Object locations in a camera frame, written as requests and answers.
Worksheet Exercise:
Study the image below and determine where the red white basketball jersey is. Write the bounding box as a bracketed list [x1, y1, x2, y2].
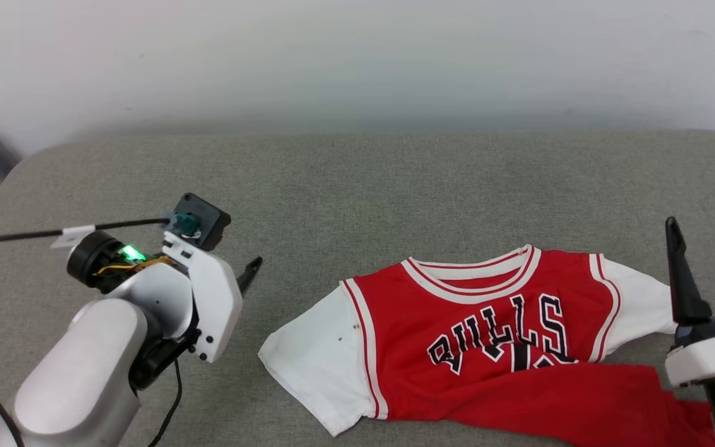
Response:
[258, 245, 715, 447]

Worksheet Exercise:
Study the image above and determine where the white camera bracket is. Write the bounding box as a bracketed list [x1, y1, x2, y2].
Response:
[162, 232, 243, 364]
[665, 327, 715, 387]

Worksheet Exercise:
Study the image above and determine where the white left camera bracket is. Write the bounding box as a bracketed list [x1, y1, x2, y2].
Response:
[162, 232, 243, 364]

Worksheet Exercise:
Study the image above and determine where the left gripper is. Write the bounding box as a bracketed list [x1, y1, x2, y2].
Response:
[67, 231, 264, 390]

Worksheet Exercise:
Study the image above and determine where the grey fabric sofa seat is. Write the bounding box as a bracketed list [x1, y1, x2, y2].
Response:
[0, 129, 715, 447]

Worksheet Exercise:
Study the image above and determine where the white cable label tag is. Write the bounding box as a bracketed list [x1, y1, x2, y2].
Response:
[50, 225, 96, 250]

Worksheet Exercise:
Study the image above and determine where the black cable with teal plug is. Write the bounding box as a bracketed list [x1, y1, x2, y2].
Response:
[0, 211, 200, 248]

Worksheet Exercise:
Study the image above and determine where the white right camera bracket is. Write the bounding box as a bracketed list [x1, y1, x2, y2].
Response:
[665, 327, 715, 387]

